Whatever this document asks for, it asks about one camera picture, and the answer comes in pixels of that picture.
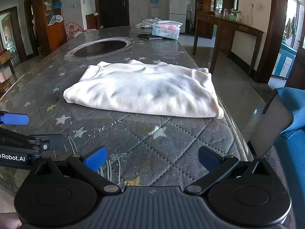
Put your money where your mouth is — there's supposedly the cream white garment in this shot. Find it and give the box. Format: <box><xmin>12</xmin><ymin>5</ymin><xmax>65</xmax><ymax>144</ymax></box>
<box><xmin>63</xmin><ymin>60</ymin><xmax>224</xmax><ymax>119</ymax></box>

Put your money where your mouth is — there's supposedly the door mat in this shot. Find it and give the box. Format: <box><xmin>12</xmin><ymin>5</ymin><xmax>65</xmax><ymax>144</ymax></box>
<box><xmin>248</xmin><ymin>82</ymin><xmax>273</xmax><ymax>103</ymax></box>

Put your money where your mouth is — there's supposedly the round black induction cooktop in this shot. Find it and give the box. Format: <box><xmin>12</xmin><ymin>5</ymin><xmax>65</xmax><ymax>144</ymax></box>
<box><xmin>74</xmin><ymin>40</ymin><xmax>127</xmax><ymax>57</ymax></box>

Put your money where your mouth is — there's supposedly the polka dot play tent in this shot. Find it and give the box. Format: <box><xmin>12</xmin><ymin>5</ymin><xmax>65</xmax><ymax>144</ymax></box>
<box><xmin>65</xmin><ymin>22</ymin><xmax>85</xmax><ymax>41</ymax></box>

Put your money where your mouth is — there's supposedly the wooden glass side door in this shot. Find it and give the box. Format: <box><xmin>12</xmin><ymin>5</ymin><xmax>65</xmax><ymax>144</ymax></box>
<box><xmin>285</xmin><ymin>12</ymin><xmax>304</xmax><ymax>90</ymax></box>

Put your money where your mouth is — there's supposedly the wooden shelf cabinet left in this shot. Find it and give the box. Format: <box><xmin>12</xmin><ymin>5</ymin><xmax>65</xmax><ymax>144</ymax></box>
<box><xmin>32</xmin><ymin>0</ymin><xmax>67</xmax><ymax>56</ymax></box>

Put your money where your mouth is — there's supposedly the wooden console table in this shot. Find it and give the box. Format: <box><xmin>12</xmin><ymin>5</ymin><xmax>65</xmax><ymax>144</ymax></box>
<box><xmin>192</xmin><ymin>11</ymin><xmax>264</xmax><ymax>76</ymax></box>

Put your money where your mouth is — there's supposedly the tissue box pack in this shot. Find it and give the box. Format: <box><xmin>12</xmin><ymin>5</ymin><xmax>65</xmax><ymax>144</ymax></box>
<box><xmin>152</xmin><ymin>21</ymin><xmax>183</xmax><ymax>40</ymax></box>

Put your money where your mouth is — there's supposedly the crumpled patterned cloth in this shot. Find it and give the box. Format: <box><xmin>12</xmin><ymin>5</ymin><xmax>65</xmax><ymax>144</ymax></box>
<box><xmin>136</xmin><ymin>17</ymin><xmax>164</xmax><ymax>28</ymax></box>

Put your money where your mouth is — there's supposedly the dark wooden entrance door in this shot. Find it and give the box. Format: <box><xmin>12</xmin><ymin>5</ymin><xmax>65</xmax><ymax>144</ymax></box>
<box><xmin>95</xmin><ymin>0</ymin><xmax>130</xmax><ymax>28</ymax></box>

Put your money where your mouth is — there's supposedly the wooden display cabinet right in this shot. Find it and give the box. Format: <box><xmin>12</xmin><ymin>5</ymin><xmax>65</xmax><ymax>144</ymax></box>
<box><xmin>195</xmin><ymin>0</ymin><xmax>241</xmax><ymax>40</ymax></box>

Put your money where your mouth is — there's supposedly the water dispenser with blue bottle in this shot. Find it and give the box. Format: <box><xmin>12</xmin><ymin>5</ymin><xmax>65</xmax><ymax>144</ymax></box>
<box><xmin>150</xmin><ymin>0</ymin><xmax>160</xmax><ymax>18</ymax></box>

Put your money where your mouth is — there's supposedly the white refrigerator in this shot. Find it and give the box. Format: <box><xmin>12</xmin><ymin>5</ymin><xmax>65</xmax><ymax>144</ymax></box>
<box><xmin>168</xmin><ymin>0</ymin><xmax>187</xmax><ymax>33</ymax></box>

